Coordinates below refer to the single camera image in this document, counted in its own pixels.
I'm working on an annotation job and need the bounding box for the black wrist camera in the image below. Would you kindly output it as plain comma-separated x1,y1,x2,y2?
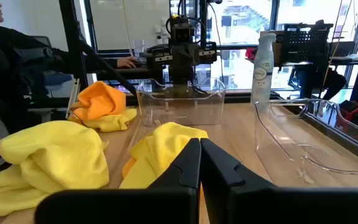
170,17,196,43

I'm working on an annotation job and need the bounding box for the grey office chair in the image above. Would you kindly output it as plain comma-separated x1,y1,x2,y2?
31,35,74,91

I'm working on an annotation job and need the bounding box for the yellow microfiber towel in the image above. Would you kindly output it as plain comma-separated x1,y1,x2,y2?
0,120,111,218
68,108,138,133
119,121,209,190

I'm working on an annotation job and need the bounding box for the clear plastic cup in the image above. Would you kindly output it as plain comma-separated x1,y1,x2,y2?
132,39,145,58

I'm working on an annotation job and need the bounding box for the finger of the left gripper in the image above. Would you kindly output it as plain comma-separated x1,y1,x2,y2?
185,43,200,75
172,45,186,75

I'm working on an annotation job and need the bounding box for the person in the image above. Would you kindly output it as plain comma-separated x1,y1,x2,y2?
0,0,141,162

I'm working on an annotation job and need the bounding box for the orange microfiber towel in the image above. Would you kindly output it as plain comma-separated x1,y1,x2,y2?
122,157,137,179
72,80,127,122

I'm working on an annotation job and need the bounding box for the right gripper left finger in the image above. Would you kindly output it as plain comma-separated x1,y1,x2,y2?
34,138,202,224

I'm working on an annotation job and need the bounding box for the clear plastic basket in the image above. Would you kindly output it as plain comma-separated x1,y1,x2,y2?
253,98,358,189
135,77,227,128

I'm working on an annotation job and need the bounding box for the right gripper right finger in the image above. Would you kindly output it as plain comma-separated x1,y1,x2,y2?
200,138,358,224

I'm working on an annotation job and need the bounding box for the black perforated crate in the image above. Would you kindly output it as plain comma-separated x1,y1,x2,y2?
280,23,335,65

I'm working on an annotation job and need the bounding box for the black office chair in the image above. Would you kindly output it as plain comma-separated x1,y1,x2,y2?
287,63,347,101

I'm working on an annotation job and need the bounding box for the red cloth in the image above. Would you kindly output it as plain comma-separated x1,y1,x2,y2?
245,47,259,62

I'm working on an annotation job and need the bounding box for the person's hand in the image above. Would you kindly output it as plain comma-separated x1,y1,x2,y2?
116,55,139,69

